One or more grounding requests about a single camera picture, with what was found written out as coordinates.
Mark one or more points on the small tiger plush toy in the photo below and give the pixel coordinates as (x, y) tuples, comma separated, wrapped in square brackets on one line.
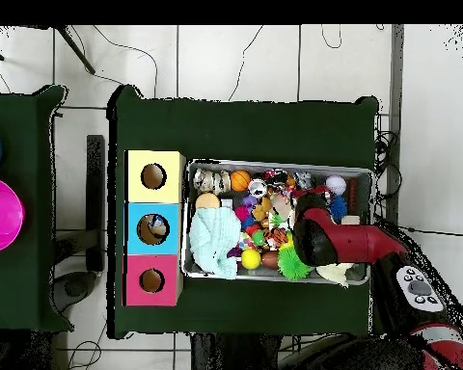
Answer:
[(276, 236)]

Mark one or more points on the crushed clear bottle blue label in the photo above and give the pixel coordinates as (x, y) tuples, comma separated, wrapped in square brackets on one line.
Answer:
[(157, 222), (303, 179)]

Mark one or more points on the cream knitted cloth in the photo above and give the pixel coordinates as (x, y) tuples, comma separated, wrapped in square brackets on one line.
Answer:
[(332, 270)]

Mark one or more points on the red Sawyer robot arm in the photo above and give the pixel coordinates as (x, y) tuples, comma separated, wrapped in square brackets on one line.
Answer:
[(351, 243)]

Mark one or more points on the wooden box with three holes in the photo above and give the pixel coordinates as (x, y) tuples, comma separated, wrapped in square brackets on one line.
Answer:
[(139, 192)]

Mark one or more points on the round orange sponge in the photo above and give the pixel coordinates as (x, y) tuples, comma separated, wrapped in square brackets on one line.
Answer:
[(207, 201)]

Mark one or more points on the small orange basketball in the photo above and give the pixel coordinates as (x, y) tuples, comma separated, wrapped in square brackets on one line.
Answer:
[(240, 181)]

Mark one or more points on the mint green knitted cloth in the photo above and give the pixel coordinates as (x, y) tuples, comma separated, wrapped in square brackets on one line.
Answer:
[(212, 235)]

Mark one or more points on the dark green table cloth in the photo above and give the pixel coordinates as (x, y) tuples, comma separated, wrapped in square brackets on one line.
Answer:
[(254, 131), (15, 231)]

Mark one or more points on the green spiky rubber ball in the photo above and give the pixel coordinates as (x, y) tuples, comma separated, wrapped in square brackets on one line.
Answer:
[(289, 266)]

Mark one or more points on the white baseball red stitching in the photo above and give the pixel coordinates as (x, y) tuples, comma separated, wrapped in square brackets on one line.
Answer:
[(336, 184)]

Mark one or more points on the blue spiky rubber ball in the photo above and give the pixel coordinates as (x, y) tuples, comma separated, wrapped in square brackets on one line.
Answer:
[(338, 208)]

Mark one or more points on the plain wooden block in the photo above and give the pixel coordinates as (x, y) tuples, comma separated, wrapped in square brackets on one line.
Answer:
[(351, 220)]

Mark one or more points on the black floor stand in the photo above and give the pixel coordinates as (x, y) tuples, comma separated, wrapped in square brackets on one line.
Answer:
[(95, 192)]

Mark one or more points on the black tripod leg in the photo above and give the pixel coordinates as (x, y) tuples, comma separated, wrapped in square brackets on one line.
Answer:
[(77, 50)]

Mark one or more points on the pink plastic bowl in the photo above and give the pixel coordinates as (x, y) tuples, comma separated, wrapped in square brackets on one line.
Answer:
[(0, 216)]

